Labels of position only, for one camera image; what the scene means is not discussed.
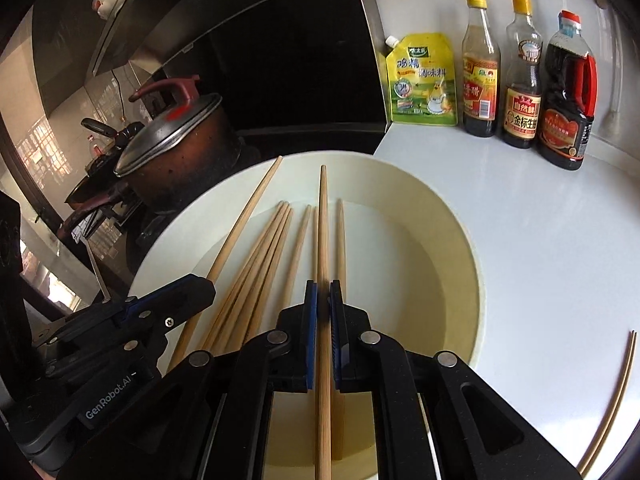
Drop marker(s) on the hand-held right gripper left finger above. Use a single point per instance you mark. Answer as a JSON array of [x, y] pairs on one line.
[[311, 330]]

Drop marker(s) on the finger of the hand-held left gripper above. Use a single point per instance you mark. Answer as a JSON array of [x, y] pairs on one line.
[[145, 305], [125, 350]]

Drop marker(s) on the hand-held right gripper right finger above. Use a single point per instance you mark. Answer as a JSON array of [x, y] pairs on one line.
[[335, 330]]

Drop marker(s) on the pile of wooden chopsticks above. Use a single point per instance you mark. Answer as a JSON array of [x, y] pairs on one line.
[[260, 260]]

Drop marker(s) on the slim wooden chopstick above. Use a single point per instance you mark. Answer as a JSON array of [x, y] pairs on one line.
[[620, 400], [626, 401], [324, 235]]

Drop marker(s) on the round white plastic basin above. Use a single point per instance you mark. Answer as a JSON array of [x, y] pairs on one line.
[[410, 260]]

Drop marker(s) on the black gas cooktop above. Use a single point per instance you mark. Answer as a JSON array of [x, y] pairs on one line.
[[145, 240]]

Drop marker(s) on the dark frying pan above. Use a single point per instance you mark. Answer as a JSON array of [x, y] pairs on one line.
[[100, 170]]

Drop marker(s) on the dark brown cooking pot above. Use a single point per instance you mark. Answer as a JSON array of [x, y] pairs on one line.
[[200, 170]]

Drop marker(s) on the yellow seasoning pouch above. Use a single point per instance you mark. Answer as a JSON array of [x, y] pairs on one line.
[[425, 85]]

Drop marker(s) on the black range hood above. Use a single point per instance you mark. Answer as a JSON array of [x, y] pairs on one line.
[[275, 60]]

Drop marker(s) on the brown vinegar bottle yellow cap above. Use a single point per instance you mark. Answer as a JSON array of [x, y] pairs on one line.
[[481, 95]]

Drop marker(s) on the clear soy sauce bottle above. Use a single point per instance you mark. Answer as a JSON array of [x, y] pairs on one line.
[[522, 115]]

